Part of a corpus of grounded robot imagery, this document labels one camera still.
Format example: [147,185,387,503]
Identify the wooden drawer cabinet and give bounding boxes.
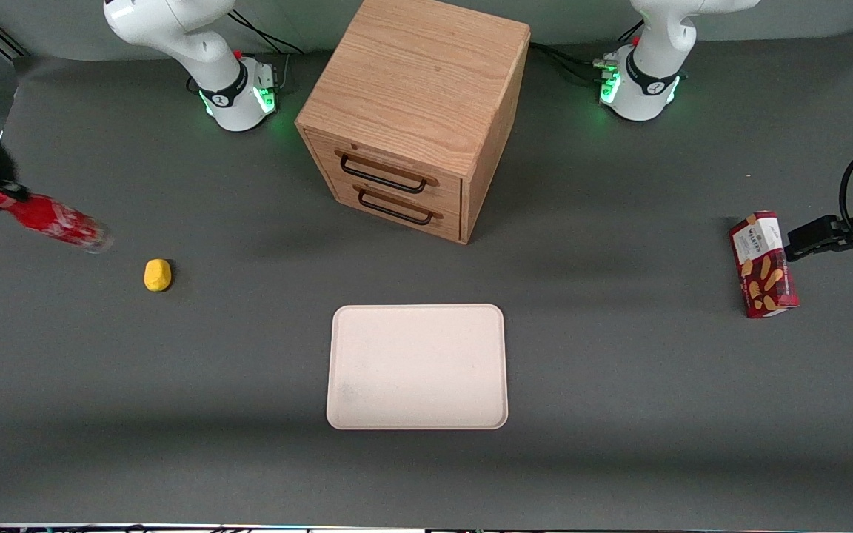
[295,0,532,245]

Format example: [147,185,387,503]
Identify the black metal drawer handle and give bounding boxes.
[353,185,444,226]
[335,149,440,195]

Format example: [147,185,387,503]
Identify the black right base cables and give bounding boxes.
[233,10,306,57]

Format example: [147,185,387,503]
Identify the yellow lemon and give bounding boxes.
[144,258,173,292]

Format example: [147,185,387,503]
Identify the wooden drawer front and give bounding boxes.
[325,176,464,243]
[304,127,464,205]

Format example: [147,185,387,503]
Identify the black left base cables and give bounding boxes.
[529,20,646,84]

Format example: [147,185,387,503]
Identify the red coke bottle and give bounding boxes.
[0,188,116,255]

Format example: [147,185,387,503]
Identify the beige rectangular tray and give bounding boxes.
[326,304,509,431]

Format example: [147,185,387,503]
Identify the red cookie box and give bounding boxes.
[729,210,800,319]

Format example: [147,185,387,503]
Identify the black base cables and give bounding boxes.
[529,20,646,84]
[233,10,306,57]

